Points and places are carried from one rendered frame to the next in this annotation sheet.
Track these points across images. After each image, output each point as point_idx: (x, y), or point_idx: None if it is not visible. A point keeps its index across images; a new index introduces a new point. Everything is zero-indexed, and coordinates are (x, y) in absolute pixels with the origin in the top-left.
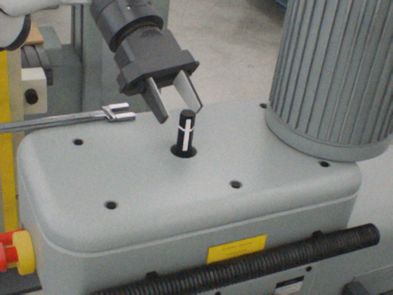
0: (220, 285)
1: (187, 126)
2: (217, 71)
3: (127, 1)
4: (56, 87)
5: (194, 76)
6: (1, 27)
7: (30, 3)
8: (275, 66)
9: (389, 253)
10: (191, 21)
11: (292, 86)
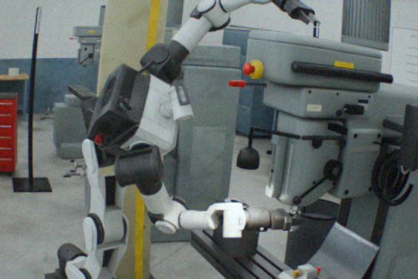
0: (341, 73)
1: (317, 25)
2: (259, 191)
3: None
4: None
5: (242, 193)
6: (221, 15)
7: (238, 2)
8: (342, 19)
9: (398, 108)
10: (234, 165)
11: (351, 20)
